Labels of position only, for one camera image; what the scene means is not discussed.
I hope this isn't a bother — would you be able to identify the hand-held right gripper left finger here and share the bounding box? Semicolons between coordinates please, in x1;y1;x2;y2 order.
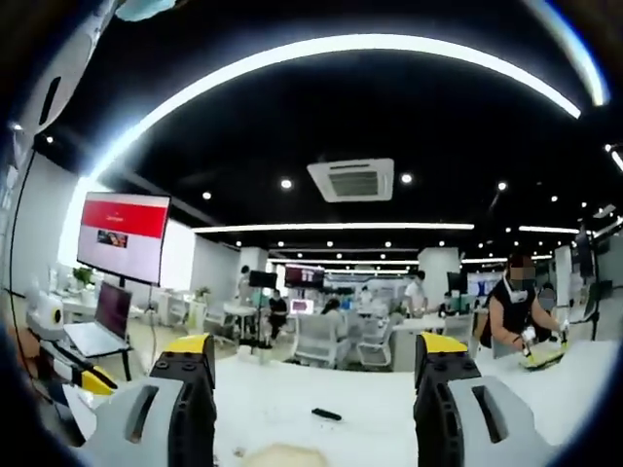
80;333;218;467

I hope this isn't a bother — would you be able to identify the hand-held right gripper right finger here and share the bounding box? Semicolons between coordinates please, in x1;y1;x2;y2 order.
413;332;557;467

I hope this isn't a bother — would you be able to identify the beige food piece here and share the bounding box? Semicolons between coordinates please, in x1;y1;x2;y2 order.
246;441;337;467

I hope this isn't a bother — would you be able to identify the laptop stand table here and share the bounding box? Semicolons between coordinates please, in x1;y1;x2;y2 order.
61;335;136;383

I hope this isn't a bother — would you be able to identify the green potted plant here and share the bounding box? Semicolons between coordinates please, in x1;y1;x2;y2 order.
71;266;95;294

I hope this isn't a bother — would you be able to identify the open silver laptop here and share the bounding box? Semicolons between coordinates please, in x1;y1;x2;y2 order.
64;281;134;359

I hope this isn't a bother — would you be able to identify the large monitor with red banner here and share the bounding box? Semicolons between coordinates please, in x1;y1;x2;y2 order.
76;190;172;287

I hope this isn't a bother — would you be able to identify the white office chair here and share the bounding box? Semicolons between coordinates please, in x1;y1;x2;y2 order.
293;314;345;369
356;314;394;369

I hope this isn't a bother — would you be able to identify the black tripod stand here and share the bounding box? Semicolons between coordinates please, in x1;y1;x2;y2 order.
576;221;615;344

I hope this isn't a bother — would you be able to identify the black monitor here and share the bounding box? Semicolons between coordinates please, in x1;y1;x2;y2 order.
248;269;279;290

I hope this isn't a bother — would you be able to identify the white worn device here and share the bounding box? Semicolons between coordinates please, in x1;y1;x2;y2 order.
18;0;119;133

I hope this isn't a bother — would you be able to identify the straight ceiling light strip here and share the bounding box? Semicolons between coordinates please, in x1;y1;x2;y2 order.
193;222;476;234

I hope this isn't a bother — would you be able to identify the ceiling air conditioner vent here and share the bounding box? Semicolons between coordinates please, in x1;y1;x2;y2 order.
306;157;395;203

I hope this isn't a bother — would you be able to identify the light blue cloth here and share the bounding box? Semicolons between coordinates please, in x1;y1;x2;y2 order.
115;0;192;23

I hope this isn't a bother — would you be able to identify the long curved ceiling light strip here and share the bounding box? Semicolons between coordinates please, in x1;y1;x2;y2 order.
80;32;583;189

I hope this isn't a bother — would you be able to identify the wall screen with dark picture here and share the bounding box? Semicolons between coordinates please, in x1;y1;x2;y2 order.
283;264;327;289

